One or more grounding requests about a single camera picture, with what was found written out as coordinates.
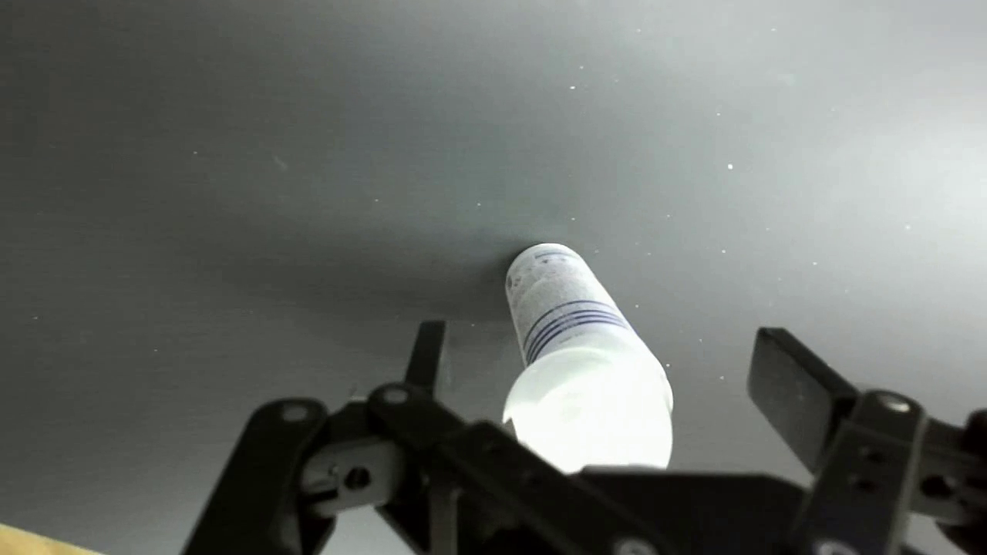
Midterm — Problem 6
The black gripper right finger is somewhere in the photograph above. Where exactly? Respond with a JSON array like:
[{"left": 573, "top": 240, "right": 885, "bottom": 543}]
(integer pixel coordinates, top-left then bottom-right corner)
[{"left": 746, "top": 327, "right": 987, "bottom": 555}]

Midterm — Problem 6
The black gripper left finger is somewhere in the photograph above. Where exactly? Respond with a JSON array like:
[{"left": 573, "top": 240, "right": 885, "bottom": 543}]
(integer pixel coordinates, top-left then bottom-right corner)
[{"left": 181, "top": 318, "right": 627, "bottom": 555}]

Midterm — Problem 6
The white translucent can lid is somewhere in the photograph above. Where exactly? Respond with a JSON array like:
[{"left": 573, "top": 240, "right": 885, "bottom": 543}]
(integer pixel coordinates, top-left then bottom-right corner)
[{"left": 498, "top": 339, "right": 677, "bottom": 477}]

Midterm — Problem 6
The white blue-label spray can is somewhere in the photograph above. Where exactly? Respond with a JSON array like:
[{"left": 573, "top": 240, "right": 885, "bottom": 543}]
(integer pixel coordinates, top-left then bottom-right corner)
[{"left": 502, "top": 240, "right": 645, "bottom": 366}]

